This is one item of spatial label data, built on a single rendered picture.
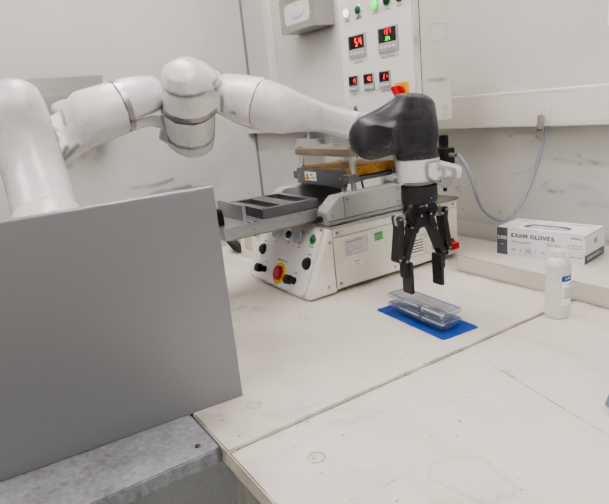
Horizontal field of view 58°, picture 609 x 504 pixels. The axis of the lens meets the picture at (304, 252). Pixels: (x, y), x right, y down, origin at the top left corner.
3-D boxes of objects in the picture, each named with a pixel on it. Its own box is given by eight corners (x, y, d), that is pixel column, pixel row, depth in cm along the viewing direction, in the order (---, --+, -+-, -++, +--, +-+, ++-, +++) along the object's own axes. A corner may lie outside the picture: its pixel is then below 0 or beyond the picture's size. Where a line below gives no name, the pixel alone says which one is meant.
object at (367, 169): (350, 170, 174) (347, 140, 171) (397, 174, 155) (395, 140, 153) (304, 179, 165) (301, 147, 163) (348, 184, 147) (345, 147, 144)
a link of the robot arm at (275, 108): (255, 78, 114) (401, 118, 108) (284, 79, 131) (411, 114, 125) (245, 131, 117) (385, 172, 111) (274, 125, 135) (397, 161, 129)
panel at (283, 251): (251, 275, 166) (268, 215, 166) (305, 299, 142) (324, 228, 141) (246, 274, 165) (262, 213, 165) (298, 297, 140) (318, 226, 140)
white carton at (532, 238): (518, 242, 157) (518, 217, 156) (604, 253, 141) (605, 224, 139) (496, 253, 150) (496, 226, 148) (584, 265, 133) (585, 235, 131)
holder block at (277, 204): (280, 200, 162) (279, 191, 161) (318, 207, 145) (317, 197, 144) (229, 211, 154) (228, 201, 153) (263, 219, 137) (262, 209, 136)
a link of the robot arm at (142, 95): (101, 71, 115) (177, 49, 123) (116, 137, 127) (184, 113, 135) (144, 118, 105) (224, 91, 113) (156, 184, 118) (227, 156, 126)
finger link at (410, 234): (425, 214, 115) (420, 212, 115) (411, 265, 116) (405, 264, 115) (413, 211, 119) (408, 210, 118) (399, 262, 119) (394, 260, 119)
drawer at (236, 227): (285, 211, 164) (282, 185, 162) (327, 220, 146) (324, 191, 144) (191, 231, 150) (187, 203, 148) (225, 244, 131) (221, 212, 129)
